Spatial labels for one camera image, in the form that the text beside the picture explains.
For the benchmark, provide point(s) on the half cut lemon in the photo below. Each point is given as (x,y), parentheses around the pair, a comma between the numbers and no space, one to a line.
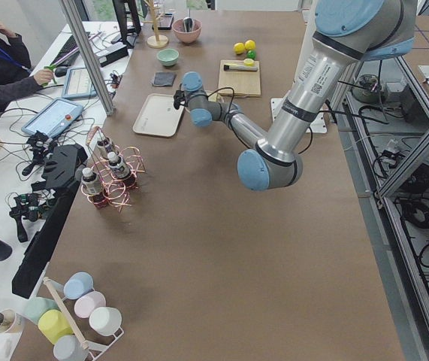
(249,62)

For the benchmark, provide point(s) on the tea bottle lower left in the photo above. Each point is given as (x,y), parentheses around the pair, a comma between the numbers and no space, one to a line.
(118,167)

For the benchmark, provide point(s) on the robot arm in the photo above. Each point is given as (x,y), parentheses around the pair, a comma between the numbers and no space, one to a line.
(346,32)

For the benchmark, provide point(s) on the yellow lemon lower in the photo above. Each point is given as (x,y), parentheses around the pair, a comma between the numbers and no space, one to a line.
(249,45)

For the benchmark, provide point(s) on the aluminium frame profile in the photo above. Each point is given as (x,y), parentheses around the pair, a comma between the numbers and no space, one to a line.
(75,23)

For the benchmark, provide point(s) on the wooden cup stand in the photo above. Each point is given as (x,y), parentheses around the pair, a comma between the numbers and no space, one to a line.
(151,20)

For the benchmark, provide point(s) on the tea bottle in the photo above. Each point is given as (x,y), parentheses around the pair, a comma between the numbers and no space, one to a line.
(93,188)
(105,146)
(118,167)

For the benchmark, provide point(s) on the blue teach pendant near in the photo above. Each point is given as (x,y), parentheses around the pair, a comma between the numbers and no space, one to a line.
(54,119)

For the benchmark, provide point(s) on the green lime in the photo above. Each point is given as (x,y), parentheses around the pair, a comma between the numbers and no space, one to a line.
(251,54)

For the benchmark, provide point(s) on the white round plate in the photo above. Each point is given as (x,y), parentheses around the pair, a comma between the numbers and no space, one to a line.
(215,97)

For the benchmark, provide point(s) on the yellow lemon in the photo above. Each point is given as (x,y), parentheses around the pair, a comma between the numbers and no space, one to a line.
(249,45)
(239,48)

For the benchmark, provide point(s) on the blue teach pendant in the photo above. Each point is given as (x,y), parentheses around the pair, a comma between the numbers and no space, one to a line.
(78,84)
(54,119)

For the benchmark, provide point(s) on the steel ice scoop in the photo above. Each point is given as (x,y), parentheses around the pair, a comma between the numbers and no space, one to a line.
(188,24)

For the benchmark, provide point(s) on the blue teach pendant far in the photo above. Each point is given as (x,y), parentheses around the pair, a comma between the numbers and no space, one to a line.
(78,84)

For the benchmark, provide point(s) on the mint green bowl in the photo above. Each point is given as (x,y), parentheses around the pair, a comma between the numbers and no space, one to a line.
(168,57)

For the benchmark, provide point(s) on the tea bottle lower right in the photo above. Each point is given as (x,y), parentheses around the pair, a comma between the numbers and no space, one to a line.
(93,188)

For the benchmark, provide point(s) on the yellow lemon upper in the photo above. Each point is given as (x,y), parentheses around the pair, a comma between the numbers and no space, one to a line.
(239,48)

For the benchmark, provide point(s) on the grey folded cloth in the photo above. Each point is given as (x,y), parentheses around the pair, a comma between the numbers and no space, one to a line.
(163,79)

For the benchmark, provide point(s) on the copper wire bottle rack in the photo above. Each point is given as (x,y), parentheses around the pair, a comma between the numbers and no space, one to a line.
(116,191)

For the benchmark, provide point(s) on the steel muddler black tip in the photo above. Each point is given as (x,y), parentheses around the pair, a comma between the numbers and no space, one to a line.
(233,67)

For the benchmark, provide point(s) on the tea bottle upper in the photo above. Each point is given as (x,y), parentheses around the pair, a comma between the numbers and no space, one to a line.
(105,146)

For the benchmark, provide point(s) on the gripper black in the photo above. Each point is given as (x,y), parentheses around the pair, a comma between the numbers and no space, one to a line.
(178,98)

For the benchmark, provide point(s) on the cream rabbit tray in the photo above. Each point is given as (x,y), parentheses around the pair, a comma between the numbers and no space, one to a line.
(158,116)

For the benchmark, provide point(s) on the wooden cutting board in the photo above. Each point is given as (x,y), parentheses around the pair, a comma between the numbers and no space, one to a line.
(244,83)

